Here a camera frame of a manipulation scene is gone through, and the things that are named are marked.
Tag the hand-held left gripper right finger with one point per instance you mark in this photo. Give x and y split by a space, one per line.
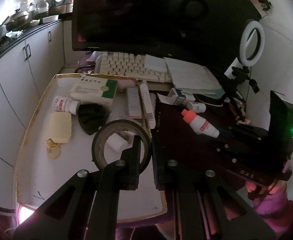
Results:
157 170

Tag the small blue white box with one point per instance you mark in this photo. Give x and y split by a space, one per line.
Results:
180 97

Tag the steel pot with lid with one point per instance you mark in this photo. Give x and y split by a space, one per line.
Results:
42 6

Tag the white pill bottle red label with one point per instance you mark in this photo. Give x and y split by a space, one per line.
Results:
64 105

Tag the white bottle orange cap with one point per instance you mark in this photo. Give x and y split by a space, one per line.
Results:
201 125

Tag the white green medicine box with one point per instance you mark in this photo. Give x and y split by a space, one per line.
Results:
91 92

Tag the pile of pens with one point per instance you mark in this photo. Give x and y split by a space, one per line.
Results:
239 107

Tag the cream keyboard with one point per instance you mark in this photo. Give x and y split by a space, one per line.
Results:
121 67

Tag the black kitchen countertop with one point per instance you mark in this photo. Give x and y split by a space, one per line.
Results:
19 37

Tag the black computer monitor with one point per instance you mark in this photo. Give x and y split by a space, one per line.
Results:
149 12

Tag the white notepad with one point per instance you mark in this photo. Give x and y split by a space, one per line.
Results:
155 63

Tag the dark knit cloth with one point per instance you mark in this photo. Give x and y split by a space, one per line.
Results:
92 118

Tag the grey orange tall box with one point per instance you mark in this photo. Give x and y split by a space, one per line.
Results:
133 102

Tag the white gold-edged box lid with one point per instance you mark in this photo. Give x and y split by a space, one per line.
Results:
69 180

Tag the black tripod stand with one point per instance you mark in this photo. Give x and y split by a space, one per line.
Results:
240 76

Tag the person's right hand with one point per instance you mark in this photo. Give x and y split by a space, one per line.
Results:
252 188

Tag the person's right forearm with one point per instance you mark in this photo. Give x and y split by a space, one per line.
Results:
274 212

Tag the long narrow white box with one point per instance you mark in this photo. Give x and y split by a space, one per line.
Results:
146 105

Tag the small white pill bottle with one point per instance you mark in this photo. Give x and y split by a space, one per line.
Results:
196 107

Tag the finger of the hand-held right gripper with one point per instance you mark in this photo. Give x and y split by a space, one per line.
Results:
236 152
246 130

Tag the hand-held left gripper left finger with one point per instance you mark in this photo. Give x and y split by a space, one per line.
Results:
136 165

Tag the white kitchen base cabinets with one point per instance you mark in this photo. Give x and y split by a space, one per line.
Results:
11 80

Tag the steel lidded wok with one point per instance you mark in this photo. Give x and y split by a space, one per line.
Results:
17 20

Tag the stack of white papers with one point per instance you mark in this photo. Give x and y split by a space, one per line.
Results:
191 75

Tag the red white tissue packet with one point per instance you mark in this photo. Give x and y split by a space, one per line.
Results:
244 121

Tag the black tape roll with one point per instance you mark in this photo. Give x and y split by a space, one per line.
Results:
97 140

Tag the teal folder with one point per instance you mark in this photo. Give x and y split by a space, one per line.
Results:
211 94

